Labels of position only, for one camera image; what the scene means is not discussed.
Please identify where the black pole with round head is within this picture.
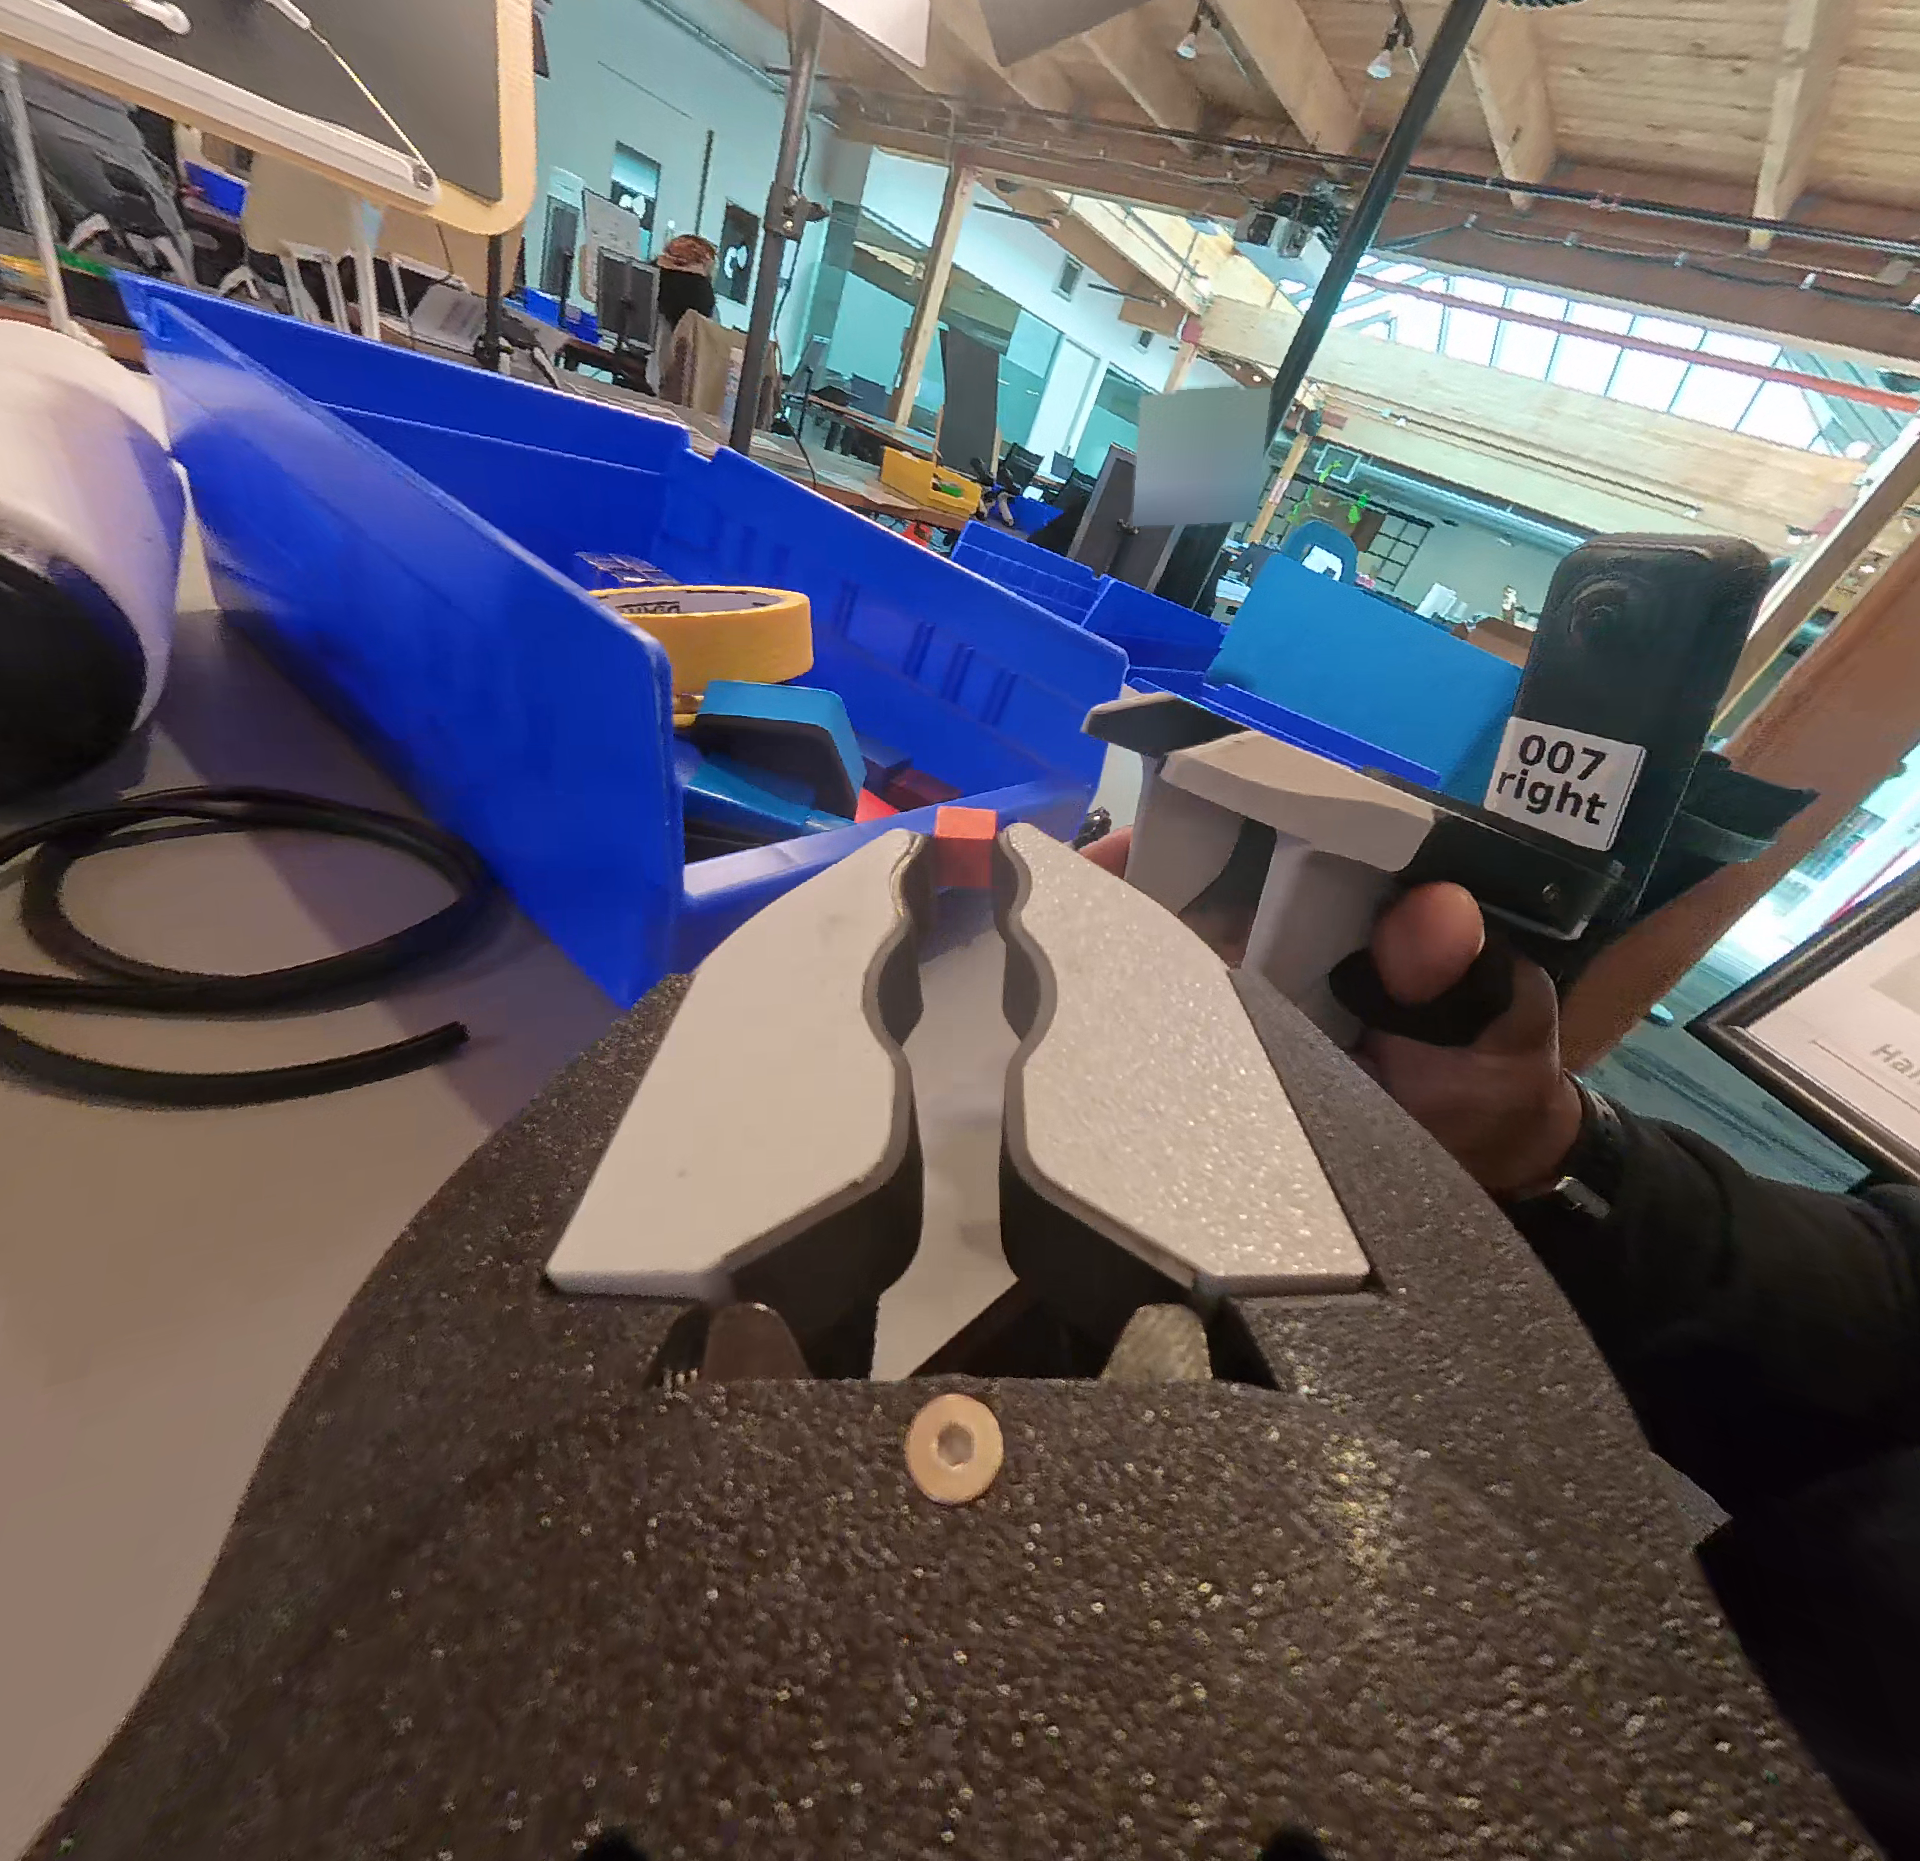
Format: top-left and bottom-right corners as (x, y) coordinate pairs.
(1267, 0), (1662, 448)

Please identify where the black wristwatch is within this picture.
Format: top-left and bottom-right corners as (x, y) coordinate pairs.
(1544, 1077), (1631, 1221)

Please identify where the large blue plastic bin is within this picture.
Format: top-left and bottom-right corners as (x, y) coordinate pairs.
(117, 275), (1130, 1012)

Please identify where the person's right hand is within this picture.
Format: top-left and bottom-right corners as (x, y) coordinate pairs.
(1080, 825), (1594, 1199)

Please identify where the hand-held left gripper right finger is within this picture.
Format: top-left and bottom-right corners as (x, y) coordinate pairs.
(999, 825), (1377, 1348)

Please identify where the white paper roll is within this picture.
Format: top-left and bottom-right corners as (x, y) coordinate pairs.
(0, 319), (191, 807)

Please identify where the yellow tape roll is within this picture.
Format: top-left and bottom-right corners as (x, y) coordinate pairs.
(588, 587), (817, 697)

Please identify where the blue tote with handle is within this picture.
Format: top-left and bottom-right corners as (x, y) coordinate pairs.
(1208, 517), (1526, 800)

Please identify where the framed marker sign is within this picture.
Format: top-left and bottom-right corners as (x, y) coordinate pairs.
(1689, 867), (1920, 1191)

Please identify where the blue tape dispenser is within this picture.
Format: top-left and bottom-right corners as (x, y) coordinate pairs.
(680, 680), (877, 847)

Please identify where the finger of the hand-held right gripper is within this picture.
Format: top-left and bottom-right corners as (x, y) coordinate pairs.
(1127, 730), (1445, 918)
(1085, 689), (1226, 765)

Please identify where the white mounting rail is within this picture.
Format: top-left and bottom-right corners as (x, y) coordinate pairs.
(0, 0), (448, 217)

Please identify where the dark grey cabinet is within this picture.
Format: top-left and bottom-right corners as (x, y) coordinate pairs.
(1064, 442), (1234, 614)

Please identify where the yellow plastic bin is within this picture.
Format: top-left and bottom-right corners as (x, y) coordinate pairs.
(878, 448), (987, 523)

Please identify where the black cable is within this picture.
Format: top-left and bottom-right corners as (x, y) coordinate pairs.
(0, 786), (500, 1112)

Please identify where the wooden support post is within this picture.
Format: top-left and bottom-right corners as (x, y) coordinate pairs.
(1560, 421), (1920, 1072)

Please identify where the black panel wooden rim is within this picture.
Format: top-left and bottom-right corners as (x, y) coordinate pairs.
(0, 0), (540, 238)

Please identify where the grey metal stand pole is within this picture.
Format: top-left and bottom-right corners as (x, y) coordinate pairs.
(731, 9), (833, 456)

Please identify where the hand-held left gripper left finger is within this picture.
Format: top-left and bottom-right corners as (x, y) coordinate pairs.
(544, 829), (926, 1352)

